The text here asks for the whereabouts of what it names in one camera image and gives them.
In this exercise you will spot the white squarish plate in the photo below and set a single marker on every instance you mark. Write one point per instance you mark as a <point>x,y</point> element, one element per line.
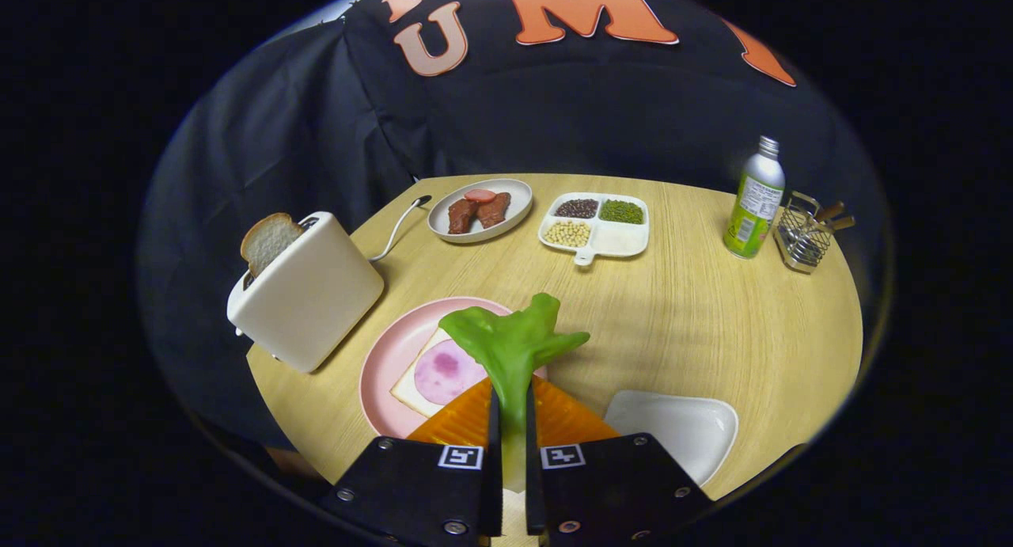
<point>681,428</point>

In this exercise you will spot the white toaster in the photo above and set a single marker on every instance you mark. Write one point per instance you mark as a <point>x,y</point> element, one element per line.
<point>309,301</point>

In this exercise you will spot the white bread slice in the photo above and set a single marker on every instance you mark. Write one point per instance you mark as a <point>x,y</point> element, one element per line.
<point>407,393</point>

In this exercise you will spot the green lettuce leaf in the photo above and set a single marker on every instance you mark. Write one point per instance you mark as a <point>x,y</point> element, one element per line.
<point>514,349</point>

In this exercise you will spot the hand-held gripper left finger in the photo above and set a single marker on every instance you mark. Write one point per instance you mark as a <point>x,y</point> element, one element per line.
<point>492,491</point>

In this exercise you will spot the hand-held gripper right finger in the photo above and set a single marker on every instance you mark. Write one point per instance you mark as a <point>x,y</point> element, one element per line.
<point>534,491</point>

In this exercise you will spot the toasted bread slice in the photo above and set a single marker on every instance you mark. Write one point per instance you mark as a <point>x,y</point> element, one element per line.
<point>269,242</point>

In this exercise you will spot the pile of green mung beans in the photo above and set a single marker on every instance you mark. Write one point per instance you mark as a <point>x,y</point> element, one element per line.
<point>621,211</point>

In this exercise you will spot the pink sausage slice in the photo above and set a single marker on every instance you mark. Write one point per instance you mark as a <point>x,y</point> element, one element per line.
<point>479,195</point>

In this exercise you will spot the pink ham slice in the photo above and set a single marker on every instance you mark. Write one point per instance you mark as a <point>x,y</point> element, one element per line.
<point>443,373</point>

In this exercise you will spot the black backdrop cloth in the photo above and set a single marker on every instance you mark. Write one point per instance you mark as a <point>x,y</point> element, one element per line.
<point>277,135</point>

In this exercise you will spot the silver bottle with green label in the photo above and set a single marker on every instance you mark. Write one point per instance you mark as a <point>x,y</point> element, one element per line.
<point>752,207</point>

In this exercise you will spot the white divided dish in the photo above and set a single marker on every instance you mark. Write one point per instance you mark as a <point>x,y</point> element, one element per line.
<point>621,238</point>

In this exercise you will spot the pile of dark red beans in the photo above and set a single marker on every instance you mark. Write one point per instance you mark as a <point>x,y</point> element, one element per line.
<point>576,208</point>

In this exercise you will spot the brown meat piece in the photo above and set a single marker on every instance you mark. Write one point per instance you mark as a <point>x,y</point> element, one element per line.
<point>493,210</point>
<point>461,216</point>

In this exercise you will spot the pink plate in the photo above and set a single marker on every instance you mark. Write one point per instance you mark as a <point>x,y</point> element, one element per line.
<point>388,365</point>

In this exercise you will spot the round white plate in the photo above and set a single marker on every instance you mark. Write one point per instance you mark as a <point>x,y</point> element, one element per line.
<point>514,192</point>

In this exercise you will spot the pile of yellow soybeans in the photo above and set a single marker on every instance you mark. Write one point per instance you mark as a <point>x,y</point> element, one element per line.
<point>567,233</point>

